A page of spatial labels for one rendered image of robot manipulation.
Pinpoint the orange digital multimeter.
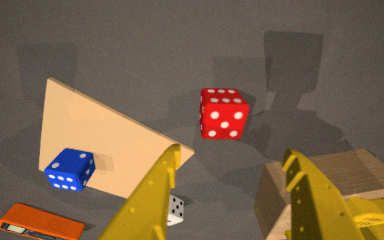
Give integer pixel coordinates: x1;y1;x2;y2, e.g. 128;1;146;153
0;203;86;240

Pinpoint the red die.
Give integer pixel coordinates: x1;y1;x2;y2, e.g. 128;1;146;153
199;88;250;139

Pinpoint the blue die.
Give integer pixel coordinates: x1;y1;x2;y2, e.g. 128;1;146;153
44;148;96;191

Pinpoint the peach flat mat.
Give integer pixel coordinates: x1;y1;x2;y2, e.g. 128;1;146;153
39;77;195;198

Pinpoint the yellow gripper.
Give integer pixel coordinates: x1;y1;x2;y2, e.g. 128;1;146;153
96;144;365;240

